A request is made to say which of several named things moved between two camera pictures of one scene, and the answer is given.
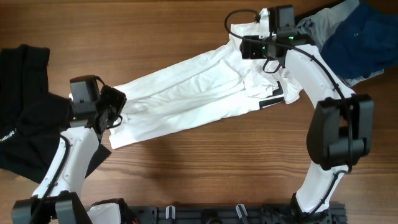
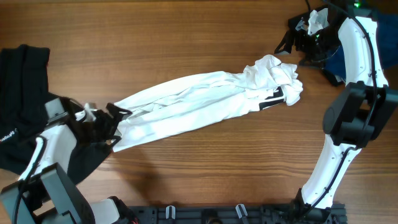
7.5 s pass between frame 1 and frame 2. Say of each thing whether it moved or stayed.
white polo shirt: moved
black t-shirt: stayed
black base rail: stayed
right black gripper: moved
